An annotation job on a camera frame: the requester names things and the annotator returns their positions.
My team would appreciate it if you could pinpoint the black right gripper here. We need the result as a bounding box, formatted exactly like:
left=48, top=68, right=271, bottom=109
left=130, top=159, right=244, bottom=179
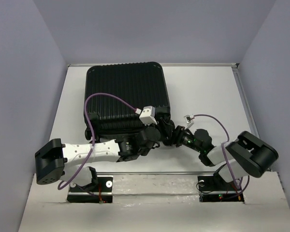
left=166, top=125, right=203, bottom=153

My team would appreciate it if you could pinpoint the black hard-shell suitcase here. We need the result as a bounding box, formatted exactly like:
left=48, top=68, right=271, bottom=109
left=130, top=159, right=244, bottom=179
left=85, top=62, right=171, bottom=140

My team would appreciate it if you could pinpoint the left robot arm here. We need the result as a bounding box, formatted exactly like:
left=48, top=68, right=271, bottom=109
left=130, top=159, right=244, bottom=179
left=34, top=117, right=174, bottom=191

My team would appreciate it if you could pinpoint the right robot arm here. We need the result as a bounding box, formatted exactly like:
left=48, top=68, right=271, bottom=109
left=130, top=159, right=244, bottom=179
left=171, top=126, right=279, bottom=189

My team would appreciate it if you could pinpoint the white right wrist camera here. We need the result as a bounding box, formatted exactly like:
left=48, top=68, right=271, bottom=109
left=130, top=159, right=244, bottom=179
left=184, top=115, right=195, bottom=130

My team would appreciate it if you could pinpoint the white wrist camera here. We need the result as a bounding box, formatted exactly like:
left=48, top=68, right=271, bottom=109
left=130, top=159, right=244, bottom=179
left=139, top=106, right=158, bottom=126
left=184, top=115, right=195, bottom=130

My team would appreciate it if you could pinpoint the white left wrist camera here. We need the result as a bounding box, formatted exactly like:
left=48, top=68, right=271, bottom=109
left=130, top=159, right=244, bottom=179
left=139, top=106, right=158, bottom=126

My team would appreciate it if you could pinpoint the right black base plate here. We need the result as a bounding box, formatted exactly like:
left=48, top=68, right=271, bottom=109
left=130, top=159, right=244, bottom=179
left=196, top=175, right=245, bottom=203

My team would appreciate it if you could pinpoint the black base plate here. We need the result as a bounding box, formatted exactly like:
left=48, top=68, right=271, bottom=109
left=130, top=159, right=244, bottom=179
left=196, top=175, right=245, bottom=203
left=66, top=175, right=114, bottom=204

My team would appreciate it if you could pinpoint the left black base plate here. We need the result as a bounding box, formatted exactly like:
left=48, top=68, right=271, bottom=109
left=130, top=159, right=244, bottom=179
left=66, top=175, right=114, bottom=204

